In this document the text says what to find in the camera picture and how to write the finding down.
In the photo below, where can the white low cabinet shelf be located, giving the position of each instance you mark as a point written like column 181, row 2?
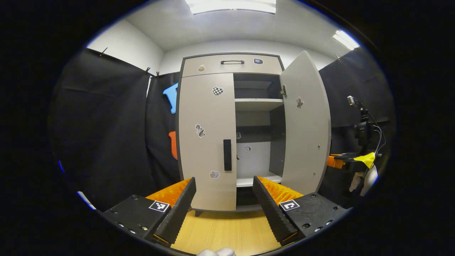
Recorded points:
column 249, row 181

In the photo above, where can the white fabric lump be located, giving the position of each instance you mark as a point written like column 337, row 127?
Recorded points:
column 215, row 252

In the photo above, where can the small ceiling light panel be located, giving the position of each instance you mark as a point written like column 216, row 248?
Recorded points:
column 345, row 40

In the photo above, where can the large ceiling light panel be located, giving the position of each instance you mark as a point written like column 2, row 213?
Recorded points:
column 231, row 6

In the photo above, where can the grey cabinet door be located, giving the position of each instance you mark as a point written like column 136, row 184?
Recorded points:
column 206, row 106
column 305, row 142

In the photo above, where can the white wide cabinet shelf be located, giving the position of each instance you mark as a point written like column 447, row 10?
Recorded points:
column 256, row 104

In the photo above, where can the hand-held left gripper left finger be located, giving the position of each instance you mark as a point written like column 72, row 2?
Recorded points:
column 179, row 211

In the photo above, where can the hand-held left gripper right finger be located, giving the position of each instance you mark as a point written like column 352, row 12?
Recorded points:
column 272, row 213

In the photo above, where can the black backdrop cloth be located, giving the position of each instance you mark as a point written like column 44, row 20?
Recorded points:
column 106, row 124

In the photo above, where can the grey double-door shoe cabinet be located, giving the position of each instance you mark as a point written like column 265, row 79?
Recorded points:
column 277, row 142

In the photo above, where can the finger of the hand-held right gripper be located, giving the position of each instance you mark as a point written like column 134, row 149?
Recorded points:
column 350, row 164

